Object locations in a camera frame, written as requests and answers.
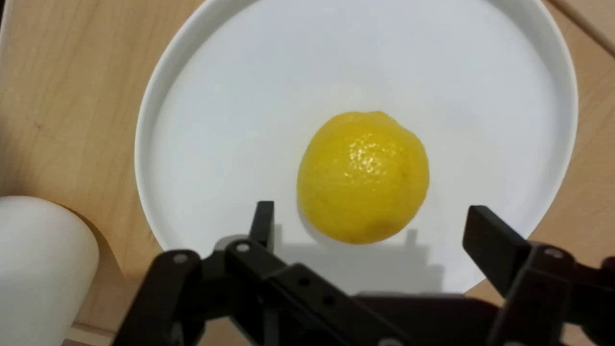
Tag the white cup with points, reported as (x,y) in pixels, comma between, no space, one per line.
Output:
(39,269)

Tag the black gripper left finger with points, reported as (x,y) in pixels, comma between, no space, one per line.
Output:
(256,300)

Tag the white round plate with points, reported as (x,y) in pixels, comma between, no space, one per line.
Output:
(256,96)

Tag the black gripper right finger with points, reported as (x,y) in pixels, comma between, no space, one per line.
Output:
(550,294)

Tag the yellow lemon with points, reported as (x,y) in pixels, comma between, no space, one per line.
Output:
(362,175)

